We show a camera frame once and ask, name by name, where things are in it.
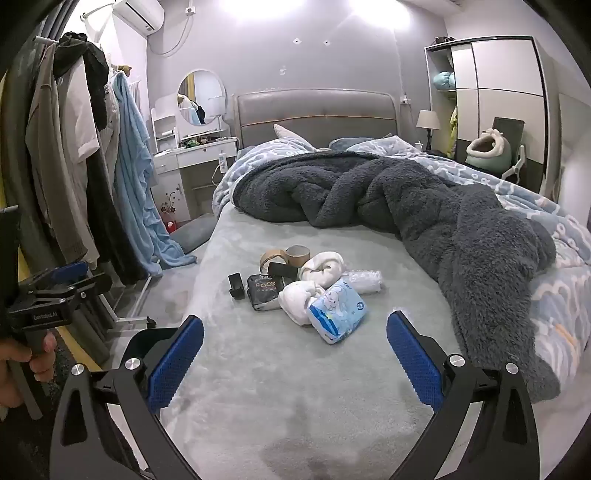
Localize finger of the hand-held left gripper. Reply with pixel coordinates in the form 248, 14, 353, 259
21, 273, 112, 305
21, 261, 89, 291

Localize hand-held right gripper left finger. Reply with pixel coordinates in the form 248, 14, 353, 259
48, 315, 206, 480

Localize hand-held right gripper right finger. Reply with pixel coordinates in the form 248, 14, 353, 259
385, 310, 541, 480

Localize blue tissue packet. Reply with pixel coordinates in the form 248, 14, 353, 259
308, 278, 369, 344

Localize clear bubble wrap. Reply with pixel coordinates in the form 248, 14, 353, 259
344, 269, 384, 296

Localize black face mask packet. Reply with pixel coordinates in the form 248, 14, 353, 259
246, 274, 284, 312

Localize white sock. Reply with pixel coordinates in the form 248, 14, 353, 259
300, 251, 347, 284
278, 281, 326, 326

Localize person's left hand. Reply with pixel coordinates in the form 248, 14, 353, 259
0, 330, 58, 409

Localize bed with grey headboard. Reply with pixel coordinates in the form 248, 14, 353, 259
161, 89, 591, 480

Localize light blue hanging blanket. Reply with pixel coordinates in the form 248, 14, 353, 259
111, 71, 197, 278

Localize grey floor cushion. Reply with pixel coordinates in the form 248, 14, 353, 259
170, 215, 218, 254

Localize grey hanging jacket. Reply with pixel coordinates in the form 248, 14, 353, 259
25, 44, 100, 268

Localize blue patterned duvet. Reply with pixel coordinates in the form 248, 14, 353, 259
212, 136, 591, 398

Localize dark grey fluffy blanket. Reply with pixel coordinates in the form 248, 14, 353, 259
233, 150, 561, 402

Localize white hanging shirt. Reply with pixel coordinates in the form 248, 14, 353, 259
60, 69, 101, 162

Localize white dressing table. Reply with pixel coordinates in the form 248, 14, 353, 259
150, 95, 238, 227

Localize black hanging garment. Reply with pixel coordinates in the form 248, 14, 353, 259
53, 32, 148, 287

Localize round vanity mirror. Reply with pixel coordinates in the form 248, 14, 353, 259
178, 70, 228, 126

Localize green white plush pet bed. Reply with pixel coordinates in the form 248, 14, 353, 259
465, 129, 512, 175

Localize teal pillow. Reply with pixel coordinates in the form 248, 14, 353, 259
329, 135, 393, 152

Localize yellow-green hanging garment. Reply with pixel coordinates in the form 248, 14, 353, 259
447, 106, 458, 158

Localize bedside lamp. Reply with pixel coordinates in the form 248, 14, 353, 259
416, 110, 441, 151

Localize white pillow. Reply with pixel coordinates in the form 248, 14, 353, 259
272, 124, 317, 151

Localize black chair with white armrest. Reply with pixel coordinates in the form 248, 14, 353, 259
492, 117, 527, 181

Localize white door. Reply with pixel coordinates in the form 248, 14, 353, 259
556, 92, 591, 208

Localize white air conditioner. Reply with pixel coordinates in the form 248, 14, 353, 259
113, 0, 165, 35

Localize white wardrobe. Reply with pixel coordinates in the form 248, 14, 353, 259
424, 38, 550, 195

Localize white clothes rack frame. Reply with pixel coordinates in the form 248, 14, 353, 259
113, 272, 158, 330

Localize white power cable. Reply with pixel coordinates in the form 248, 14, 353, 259
147, 7, 195, 57

